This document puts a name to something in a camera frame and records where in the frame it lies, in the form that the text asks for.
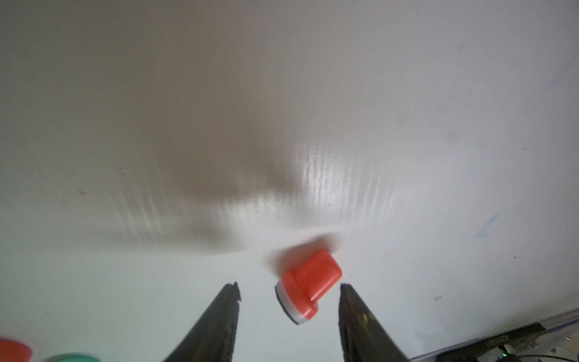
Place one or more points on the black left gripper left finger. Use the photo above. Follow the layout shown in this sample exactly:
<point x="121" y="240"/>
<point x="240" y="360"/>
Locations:
<point x="212" y="338"/>

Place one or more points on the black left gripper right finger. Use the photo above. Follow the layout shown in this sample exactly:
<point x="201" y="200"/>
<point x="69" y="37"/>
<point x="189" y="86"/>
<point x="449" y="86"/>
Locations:
<point x="363" y="338"/>

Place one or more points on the red stamp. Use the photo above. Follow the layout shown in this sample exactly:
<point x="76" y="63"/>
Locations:
<point x="299" y="290"/>

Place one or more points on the green cap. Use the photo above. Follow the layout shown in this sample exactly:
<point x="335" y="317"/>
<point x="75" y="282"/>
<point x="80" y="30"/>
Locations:
<point x="72" y="357"/>

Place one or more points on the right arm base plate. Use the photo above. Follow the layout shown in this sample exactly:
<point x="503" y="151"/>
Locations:
<point x="497" y="344"/>

